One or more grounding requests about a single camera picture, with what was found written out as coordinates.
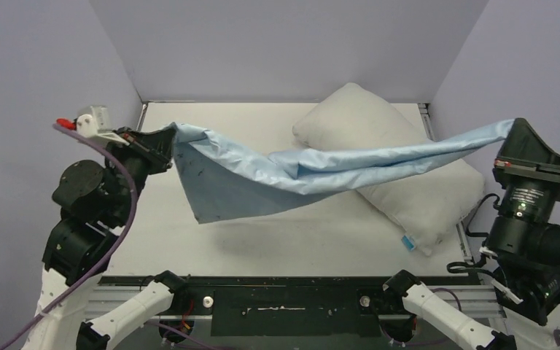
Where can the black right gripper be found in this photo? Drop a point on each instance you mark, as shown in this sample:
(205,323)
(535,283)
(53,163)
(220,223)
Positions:
(537,172)

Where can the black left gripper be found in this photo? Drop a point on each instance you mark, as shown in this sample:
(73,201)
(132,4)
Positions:
(157,146)

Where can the light blue pillowcase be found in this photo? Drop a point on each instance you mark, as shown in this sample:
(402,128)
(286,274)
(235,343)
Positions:
(225,180)

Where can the white pillow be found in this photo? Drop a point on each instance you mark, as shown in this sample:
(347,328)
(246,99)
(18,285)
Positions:
(427,201)

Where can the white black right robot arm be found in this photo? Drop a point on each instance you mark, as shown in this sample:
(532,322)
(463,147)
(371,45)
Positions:
(525,245)

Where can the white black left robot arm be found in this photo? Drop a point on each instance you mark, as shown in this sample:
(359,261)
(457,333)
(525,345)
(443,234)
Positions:
(96,199)

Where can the blue pillow label tag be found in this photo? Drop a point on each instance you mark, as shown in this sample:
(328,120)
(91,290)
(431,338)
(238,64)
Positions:
(408,243)

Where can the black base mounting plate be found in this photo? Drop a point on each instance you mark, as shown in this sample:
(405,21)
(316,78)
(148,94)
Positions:
(288,306)

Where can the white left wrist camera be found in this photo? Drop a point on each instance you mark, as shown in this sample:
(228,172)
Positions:
(94,123)

